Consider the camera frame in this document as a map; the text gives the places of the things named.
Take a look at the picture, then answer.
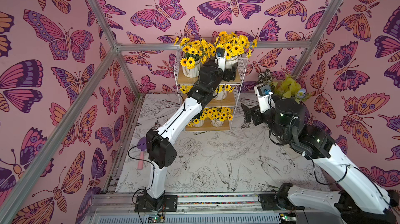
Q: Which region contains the sunflower pot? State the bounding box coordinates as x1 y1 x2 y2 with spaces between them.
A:
179 85 193 94
203 107 233 127
215 31 258 69
186 110 207 128
174 37 216 78
213 84 235 101

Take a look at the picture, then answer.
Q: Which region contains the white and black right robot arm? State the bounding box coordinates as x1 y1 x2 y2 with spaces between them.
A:
241 96 400 224

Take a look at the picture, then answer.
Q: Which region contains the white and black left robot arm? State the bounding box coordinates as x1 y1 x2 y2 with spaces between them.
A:
137 61 238 211

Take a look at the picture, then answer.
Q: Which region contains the green plant in glass vase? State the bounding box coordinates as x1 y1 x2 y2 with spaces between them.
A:
257 69 311 103

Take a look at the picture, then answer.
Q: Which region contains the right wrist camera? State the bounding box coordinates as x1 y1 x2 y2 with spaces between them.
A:
254 83 275 113

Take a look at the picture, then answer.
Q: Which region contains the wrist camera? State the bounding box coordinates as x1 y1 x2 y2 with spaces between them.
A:
254 83 275 113
215 48 227 71

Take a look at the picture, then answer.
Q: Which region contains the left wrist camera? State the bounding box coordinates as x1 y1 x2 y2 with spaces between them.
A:
215 48 227 71

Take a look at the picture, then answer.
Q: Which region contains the white wire wooden shelf rack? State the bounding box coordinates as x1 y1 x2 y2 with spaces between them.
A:
167 57 247 132

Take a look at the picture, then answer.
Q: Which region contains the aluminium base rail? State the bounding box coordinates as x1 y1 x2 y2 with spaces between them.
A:
83 192 343 224

